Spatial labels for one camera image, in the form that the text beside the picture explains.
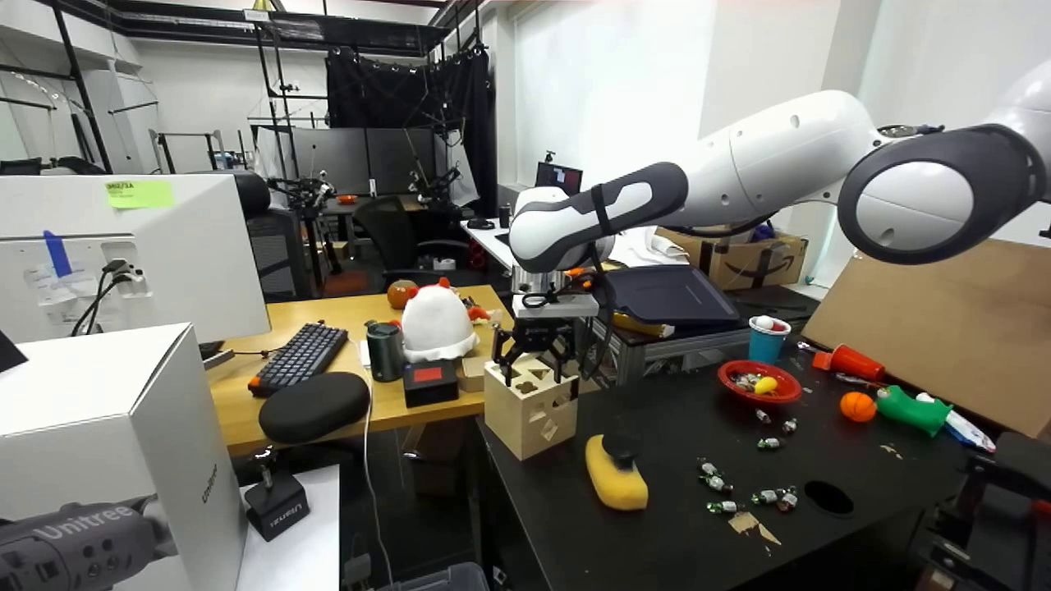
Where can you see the black orange clamp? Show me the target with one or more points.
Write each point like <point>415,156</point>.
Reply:
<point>1002,481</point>

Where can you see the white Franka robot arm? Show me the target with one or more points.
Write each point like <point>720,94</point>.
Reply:
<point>766,166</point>

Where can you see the orange red toy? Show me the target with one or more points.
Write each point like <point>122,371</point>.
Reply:
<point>848,361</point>

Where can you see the beige pointed tape scrap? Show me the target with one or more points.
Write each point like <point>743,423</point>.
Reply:
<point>769,537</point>

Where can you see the black computer screen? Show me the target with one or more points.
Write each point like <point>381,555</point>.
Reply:
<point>561,175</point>

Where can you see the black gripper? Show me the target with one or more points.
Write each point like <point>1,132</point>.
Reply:
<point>542,336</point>

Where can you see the wooden shape sorter box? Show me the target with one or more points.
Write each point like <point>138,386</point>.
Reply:
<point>530,426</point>

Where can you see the white hard hat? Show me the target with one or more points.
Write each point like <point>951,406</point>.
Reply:
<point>438,321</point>

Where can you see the closed cardboard box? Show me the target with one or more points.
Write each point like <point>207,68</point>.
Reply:
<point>766,268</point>

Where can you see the black joystick base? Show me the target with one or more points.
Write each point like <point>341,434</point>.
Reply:
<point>274,499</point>

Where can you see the orange fruit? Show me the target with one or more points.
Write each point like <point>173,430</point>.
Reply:
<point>858,407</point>

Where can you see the grey Unitree device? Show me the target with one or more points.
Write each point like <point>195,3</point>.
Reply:
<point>78,547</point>

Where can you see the white blue tube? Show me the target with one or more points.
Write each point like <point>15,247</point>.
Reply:
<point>969,430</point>

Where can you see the brown cardboard board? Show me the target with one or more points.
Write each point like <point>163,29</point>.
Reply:
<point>930,338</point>

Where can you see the navy plastic storage bin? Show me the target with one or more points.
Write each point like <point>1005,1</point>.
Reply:
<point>669,292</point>

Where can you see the blue clip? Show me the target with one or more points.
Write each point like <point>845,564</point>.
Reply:
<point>56,255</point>

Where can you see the green sticky note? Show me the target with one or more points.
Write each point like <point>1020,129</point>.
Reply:
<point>138,199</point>

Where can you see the open cardboard box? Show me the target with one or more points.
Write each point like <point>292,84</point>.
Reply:
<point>689,242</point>

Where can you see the yellow toy lemon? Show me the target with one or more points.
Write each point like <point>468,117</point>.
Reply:
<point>766,386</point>

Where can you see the black office chair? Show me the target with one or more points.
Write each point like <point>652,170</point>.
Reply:
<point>399,234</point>
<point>278,242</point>

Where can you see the dark mug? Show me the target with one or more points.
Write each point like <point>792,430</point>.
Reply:
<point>385,349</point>

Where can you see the black chair headrest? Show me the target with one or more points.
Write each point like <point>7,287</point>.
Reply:
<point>315,407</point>

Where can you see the black mesh curtain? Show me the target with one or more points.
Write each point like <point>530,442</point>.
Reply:
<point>405,94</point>

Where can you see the white box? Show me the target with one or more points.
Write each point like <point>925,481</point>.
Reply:
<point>100,426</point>

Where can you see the brown oblong object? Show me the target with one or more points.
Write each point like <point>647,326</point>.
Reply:
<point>642,326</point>

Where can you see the wooden desk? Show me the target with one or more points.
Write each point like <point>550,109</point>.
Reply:
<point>350,309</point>

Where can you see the black keyboard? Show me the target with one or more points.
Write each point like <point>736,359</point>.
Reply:
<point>300,359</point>

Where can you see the green bottle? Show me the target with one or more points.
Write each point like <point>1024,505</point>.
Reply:
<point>910,410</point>

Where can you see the black red small box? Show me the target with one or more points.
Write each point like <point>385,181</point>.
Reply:
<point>431,383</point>

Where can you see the red bowl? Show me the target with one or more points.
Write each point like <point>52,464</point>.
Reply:
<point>782,398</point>

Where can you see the teal cup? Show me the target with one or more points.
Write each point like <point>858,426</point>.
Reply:
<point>766,343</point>

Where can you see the small tan box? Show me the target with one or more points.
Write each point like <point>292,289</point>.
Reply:
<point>475,376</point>

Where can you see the orange ball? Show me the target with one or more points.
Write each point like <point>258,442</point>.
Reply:
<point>403,292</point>

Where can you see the orange bowl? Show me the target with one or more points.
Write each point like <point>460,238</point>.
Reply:
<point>576,280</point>

